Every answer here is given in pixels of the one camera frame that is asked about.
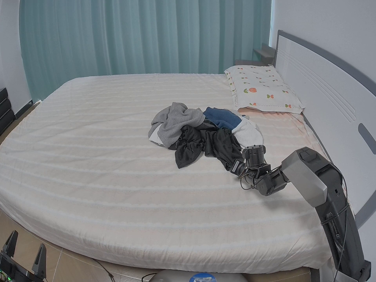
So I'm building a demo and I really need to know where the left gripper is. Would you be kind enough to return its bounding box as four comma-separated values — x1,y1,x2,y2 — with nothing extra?
0,230,48,282

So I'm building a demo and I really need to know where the grey bedside table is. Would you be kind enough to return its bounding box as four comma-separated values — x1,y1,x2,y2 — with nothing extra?
234,43,278,67

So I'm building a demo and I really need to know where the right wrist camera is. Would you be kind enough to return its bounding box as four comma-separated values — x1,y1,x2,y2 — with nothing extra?
241,145,271,173

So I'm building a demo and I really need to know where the black cable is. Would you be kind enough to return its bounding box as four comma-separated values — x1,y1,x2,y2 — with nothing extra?
93,257,159,282
333,172,351,280

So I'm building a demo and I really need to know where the blue-green curtain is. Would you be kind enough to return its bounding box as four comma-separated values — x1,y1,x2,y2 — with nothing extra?
18,0,272,76

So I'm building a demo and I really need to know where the pile of clothes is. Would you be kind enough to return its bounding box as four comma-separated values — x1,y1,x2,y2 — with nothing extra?
148,102,264,171

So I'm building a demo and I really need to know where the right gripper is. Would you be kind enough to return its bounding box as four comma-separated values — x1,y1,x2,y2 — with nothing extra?
230,159,249,176

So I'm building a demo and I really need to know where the bed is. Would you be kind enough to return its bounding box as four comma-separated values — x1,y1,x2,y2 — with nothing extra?
0,30,376,277

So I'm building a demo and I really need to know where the white printed pillow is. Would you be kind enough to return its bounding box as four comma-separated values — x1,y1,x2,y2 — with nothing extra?
224,65,305,114

